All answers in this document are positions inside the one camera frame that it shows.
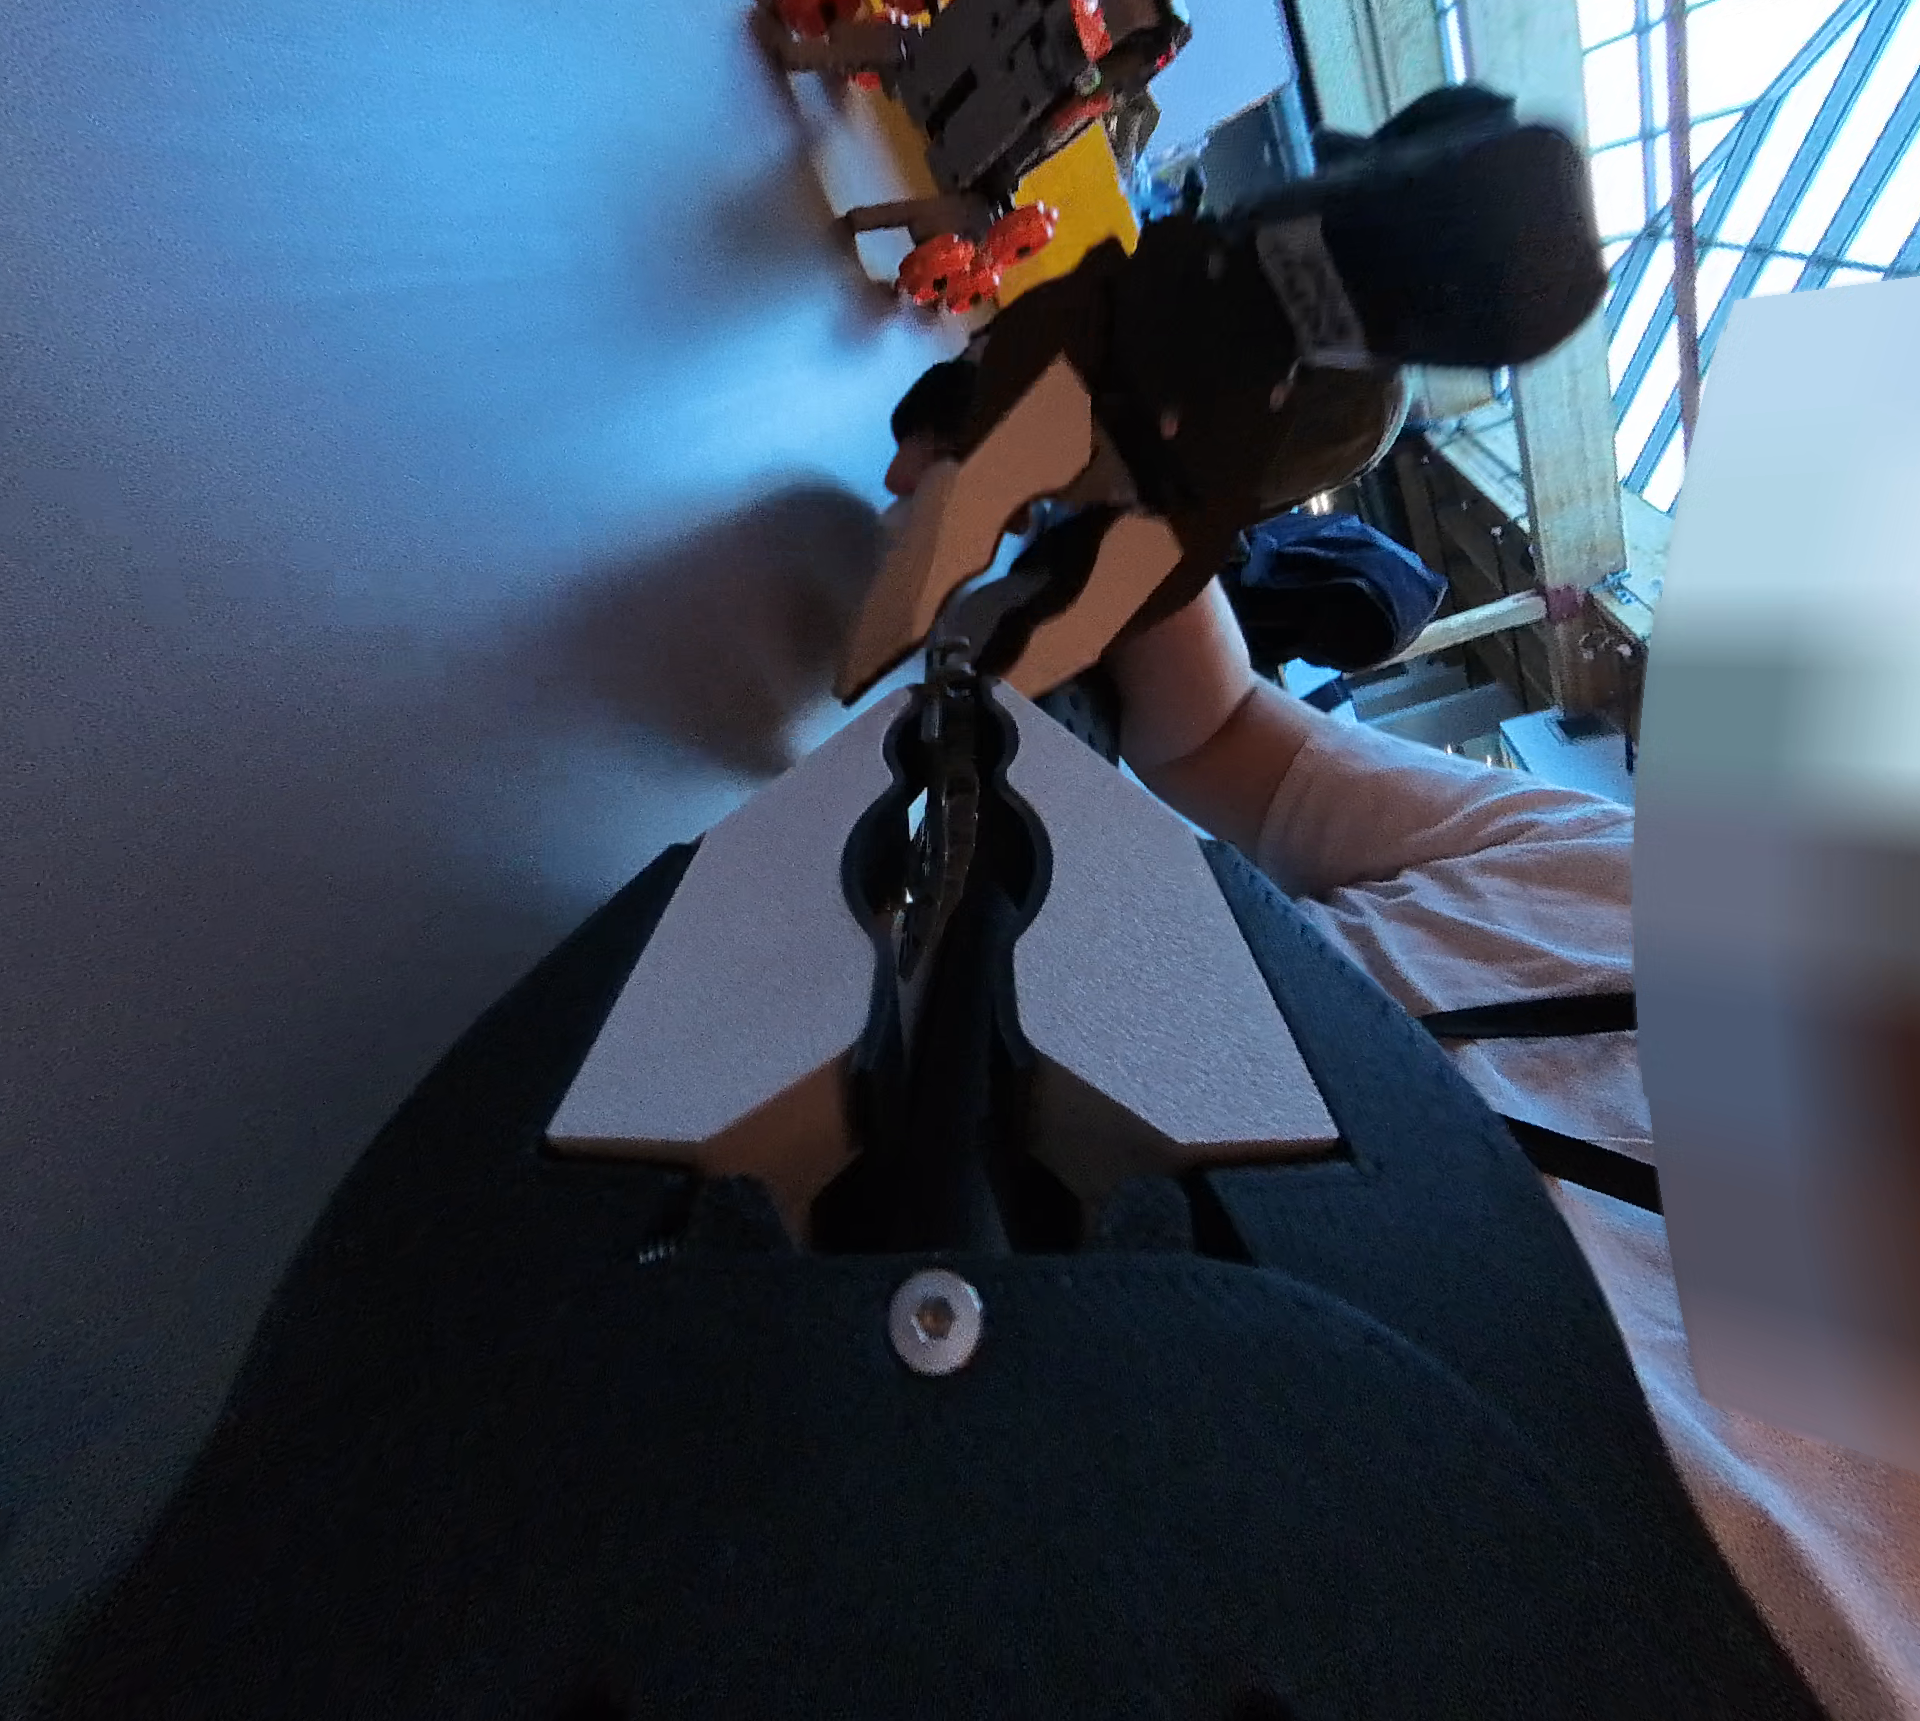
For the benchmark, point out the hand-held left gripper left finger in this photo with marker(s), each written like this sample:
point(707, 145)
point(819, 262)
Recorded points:
point(720, 1002)

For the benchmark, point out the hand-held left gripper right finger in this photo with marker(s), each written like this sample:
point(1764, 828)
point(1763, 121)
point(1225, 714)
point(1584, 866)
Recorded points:
point(1170, 1002)

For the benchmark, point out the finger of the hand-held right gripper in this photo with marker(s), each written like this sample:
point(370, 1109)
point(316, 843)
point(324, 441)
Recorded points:
point(1119, 589)
point(975, 507)

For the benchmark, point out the person's right forearm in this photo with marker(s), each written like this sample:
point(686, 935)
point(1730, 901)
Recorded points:
point(1215, 717)

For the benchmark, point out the grey desk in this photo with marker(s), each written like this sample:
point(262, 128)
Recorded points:
point(375, 552)

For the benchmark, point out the person's right hand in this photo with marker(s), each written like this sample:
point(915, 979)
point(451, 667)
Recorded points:
point(913, 471)

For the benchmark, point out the dark blue bag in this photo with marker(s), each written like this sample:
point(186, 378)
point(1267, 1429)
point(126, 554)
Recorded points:
point(1334, 581)

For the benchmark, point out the grey orange toy robot chassis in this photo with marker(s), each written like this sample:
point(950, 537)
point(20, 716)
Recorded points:
point(1021, 27)

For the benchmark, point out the thin red rod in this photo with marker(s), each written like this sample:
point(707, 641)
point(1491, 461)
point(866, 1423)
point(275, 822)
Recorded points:
point(1681, 101)

